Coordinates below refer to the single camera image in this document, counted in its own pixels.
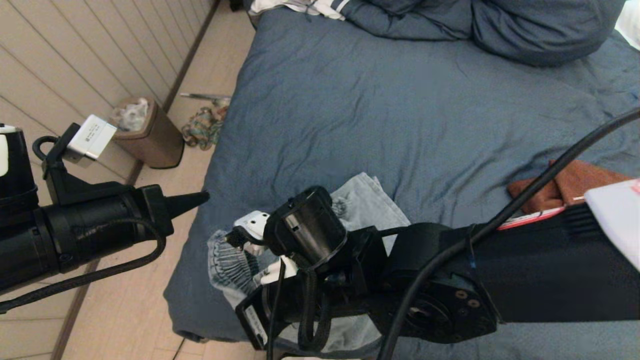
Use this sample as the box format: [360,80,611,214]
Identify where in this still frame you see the white pillow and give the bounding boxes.
[614,0,640,51]

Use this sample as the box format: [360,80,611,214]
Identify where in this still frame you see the light blue denim shorts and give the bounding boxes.
[207,172,412,359]

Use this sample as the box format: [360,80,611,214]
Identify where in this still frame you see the silver metal object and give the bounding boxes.
[180,92,232,107]

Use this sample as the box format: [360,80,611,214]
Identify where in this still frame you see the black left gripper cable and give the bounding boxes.
[0,217,167,313]

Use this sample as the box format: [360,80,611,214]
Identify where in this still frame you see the multicoloured cloth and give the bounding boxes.
[181,106,230,151]

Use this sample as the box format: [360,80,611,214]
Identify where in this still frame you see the blue pillow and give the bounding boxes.
[471,0,626,67]

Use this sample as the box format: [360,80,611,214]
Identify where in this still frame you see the blue bed cover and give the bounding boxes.
[164,7,640,360]

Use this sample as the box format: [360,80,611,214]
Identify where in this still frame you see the white striped garment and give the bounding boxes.
[249,0,357,22]

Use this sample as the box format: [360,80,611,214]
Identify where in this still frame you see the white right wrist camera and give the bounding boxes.
[225,210,301,287]

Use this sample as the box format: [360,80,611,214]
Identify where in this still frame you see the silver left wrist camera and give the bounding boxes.
[66,114,117,162]

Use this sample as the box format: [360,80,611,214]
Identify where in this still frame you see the clear plastic bin liner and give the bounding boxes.
[111,97,151,132]

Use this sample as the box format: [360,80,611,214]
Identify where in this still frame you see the crumpled blue blanket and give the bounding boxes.
[345,0,475,42]

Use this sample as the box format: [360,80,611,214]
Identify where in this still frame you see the brown metal trash bin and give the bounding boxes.
[111,96,185,169]

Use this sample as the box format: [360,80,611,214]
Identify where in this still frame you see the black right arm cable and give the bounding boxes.
[377,107,640,360]

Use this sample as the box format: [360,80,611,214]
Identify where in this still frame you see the rust brown shorts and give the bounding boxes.
[507,159,636,213]

